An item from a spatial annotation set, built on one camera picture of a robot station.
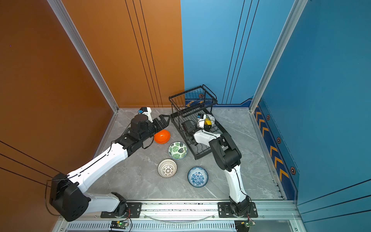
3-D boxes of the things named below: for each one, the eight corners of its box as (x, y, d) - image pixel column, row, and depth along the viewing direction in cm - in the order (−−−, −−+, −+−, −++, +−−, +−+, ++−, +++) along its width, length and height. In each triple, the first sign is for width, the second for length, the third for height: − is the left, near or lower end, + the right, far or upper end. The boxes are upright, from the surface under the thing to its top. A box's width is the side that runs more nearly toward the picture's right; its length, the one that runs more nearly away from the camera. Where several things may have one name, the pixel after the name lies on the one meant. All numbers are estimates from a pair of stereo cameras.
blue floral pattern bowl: (187, 187, 82) (187, 185, 79) (187, 169, 89) (187, 166, 86) (208, 187, 82) (209, 185, 79) (207, 169, 89) (207, 166, 86)
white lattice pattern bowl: (158, 177, 86) (156, 174, 82) (160, 162, 92) (159, 158, 88) (176, 177, 86) (175, 174, 82) (177, 162, 92) (176, 158, 88)
